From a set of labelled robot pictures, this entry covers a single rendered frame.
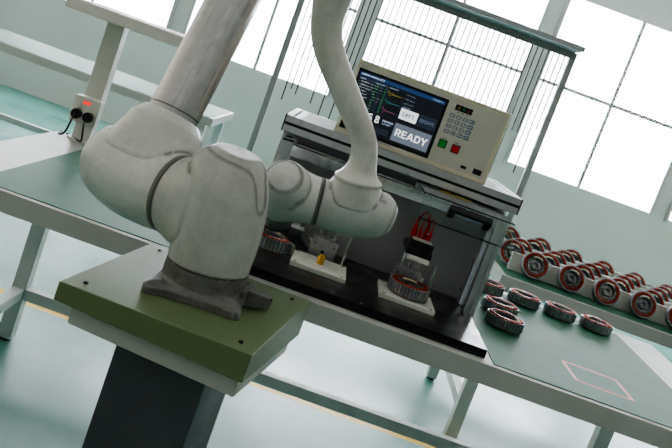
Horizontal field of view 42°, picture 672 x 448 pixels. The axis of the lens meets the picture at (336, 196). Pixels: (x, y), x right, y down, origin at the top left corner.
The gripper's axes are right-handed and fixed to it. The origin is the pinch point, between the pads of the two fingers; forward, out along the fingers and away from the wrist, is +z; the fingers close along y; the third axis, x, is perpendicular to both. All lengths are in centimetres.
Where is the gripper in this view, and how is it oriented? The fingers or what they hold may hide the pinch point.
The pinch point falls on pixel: (270, 239)
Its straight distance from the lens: 213.3
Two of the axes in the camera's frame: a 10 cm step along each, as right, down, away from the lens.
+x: -3.1, 8.7, -3.8
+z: -1.5, 3.5, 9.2
